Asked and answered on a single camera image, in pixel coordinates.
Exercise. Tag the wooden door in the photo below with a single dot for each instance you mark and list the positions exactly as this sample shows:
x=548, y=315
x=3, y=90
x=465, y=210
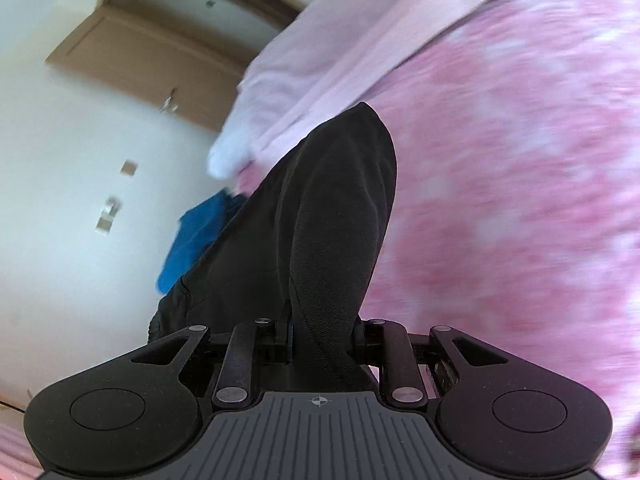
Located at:
x=150, y=65

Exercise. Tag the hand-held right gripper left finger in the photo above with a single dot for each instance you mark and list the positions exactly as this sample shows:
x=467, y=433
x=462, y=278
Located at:
x=289, y=340

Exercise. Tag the white wall switches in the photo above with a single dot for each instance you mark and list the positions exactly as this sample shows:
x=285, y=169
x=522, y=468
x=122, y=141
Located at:
x=107, y=215

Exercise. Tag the white lilac pillow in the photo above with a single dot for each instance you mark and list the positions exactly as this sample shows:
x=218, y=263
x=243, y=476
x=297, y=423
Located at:
x=227, y=157

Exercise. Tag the black pants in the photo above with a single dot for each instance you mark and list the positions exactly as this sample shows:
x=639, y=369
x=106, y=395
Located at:
x=325, y=210

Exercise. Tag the pink floral bed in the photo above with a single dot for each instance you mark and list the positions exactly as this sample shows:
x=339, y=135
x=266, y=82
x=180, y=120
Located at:
x=500, y=185

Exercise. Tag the brown square wall switch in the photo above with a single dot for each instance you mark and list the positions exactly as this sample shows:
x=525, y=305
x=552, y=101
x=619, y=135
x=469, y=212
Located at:
x=129, y=167

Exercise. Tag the blue folded clothing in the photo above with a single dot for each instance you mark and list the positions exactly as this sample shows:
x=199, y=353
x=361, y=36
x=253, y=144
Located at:
x=195, y=240

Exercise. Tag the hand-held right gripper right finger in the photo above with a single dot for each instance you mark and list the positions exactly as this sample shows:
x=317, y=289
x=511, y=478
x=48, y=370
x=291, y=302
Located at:
x=370, y=341

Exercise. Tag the left pink pillow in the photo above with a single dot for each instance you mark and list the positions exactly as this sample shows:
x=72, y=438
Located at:
x=350, y=45

